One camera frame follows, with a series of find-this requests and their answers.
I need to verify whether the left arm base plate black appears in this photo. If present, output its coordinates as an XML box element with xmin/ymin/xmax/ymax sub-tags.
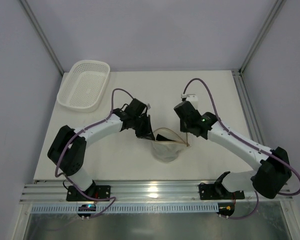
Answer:
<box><xmin>66</xmin><ymin>185</ymin><xmax>111</xmax><ymax>202</ymax></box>

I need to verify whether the aluminium frame post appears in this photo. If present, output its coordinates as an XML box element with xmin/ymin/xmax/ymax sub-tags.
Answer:
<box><xmin>238</xmin><ymin>0</ymin><xmax>287</xmax><ymax>75</ymax></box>
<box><xmin>18</xmin><ymin>0</ymin><xmax>65</xmax><ymax>76</ymax></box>

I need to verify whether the black bra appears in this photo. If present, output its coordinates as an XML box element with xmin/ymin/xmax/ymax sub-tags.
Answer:
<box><xmin>155</xmin><ymin>134</ymin><xmax>176</xmax><ymax>142</ymax></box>

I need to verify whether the white perforated plastic basket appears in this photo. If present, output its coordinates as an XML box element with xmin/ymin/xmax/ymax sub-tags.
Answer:
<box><xmin>56</xmin><ymin>60</ymin><xmax>111</xmax><ymax>113</ymax></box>

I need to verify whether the right controller board black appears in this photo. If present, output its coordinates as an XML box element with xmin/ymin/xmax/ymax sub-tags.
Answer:
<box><xmin>216</xmin><ymin>202</ymin><xmax>235</xmax><ymax>218</ymax></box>

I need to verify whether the controller board black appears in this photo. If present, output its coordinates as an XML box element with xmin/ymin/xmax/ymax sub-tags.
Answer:
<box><xmin>216</xmin><ymin>202</ymin><xmax>235</xmax><ymax>218</ymax></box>
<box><xmin>77</xmin><ymin>203</ymin><xmax>96</xmax><ymax>220</ymax></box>

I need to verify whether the aluminium frame post right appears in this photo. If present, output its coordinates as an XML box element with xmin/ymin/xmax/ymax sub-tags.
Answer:
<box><xmin>238</xmin><ymin>0</ymin><xmax>287</xmax><ymax>75</ymax></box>

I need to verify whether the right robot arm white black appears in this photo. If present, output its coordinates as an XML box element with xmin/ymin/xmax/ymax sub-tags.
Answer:
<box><xmin>174</xmin><ymin>100</ymin><xmax>292</xmax><ymax>199</ymax></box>

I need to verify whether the left controller board black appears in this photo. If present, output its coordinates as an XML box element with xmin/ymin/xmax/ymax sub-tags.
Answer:
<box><xmin>77</xmin><ymin>203</ymin><xmax>96</xmax><ymax>220</ymax></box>

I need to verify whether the aluminium frame post left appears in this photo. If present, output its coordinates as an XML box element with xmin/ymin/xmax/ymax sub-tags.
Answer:
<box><xmin>18</xmin><ymin>0</ymin><xmax>65</xmax><ymax>76</ymax></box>

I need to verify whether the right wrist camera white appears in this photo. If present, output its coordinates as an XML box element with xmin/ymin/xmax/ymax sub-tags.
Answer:
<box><xmin>181</xmin><ymin>93</ymin><xmax>199</xmax><ymax>110</ymax></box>

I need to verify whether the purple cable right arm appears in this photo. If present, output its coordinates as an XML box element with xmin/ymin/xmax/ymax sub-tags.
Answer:
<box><xmin>183</xmin><ymin>78</ymin><xmax>300</xmax><ymax>220</ymax></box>

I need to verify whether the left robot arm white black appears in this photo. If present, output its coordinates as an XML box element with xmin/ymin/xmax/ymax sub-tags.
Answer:
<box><xmin>47</xmin><ymin>98</ymin><xmax>155</xmax><ymax>201</ymax></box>

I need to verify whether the slotted cable duct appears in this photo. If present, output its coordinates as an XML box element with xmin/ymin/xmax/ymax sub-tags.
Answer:
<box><xmin>30</xmin><ymin>202</ymin><xmax>218</xmax><ymax>214</ymax></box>

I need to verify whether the aluminium mounting rail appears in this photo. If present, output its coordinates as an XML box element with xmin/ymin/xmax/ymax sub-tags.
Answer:
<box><xmin>19</xmin><ymin>179</ymin><xmax>293</xmax><ymax>204</ymax></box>

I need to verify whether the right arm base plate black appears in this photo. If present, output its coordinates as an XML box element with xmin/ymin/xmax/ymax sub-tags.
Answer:
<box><xmin>198</xmin><ymin>182</ymin><xmax>245</xmax><ymax>200</ymax></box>

